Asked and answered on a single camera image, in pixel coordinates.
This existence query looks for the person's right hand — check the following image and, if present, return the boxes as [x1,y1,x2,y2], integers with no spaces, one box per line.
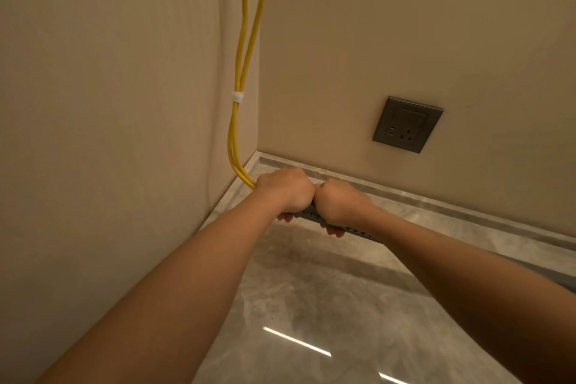
[313,178,377,239]

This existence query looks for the person's left hand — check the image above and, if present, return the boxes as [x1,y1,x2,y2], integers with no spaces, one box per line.
[253,168,317,223]

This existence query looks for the person's left forearm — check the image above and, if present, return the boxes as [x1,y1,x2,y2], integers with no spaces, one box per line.
[34,190,293,384]

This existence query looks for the person's right forearm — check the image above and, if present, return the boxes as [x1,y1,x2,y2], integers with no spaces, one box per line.
[360,205,576,384]

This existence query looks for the grey wall socket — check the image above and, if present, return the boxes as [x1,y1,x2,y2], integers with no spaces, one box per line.
[372,97,444,154]

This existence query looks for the yellow cable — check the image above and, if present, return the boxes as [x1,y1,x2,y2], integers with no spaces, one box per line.
[227,0,260,190]
[229,0,269,187]

